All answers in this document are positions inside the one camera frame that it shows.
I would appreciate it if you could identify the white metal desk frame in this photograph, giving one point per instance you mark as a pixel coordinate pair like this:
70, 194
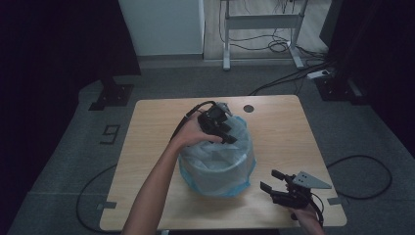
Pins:
261, 21

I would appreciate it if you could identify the grey tape piece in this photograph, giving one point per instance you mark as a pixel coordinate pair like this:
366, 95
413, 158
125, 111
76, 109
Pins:
107, 205
335, 201

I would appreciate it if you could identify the black stand base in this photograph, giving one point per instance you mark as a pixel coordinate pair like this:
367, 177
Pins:
336, 88
112, 94

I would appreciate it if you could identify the white power strip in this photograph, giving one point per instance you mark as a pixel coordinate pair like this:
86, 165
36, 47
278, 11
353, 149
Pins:
316, 75

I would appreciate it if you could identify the white cabinet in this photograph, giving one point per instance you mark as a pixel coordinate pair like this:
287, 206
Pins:
160, 26

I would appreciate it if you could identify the person's left hand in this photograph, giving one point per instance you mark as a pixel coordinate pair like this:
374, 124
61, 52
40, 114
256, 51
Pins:
191, 133

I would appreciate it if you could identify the dark curtain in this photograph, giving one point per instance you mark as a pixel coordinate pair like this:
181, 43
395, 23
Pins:
385, 49
49, 49

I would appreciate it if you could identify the person's right hand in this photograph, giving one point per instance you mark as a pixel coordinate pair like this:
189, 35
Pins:
308, 216

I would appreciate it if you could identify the white trash bag blue edge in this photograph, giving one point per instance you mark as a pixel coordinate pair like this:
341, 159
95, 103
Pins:
218, 176

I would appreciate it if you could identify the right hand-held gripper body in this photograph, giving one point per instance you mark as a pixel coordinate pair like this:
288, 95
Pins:
298, 194

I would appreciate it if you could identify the dark round table grommet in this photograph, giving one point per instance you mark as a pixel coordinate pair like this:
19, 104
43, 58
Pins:
248, 108

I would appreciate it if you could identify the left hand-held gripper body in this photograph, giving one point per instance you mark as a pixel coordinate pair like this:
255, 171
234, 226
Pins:
213, 119

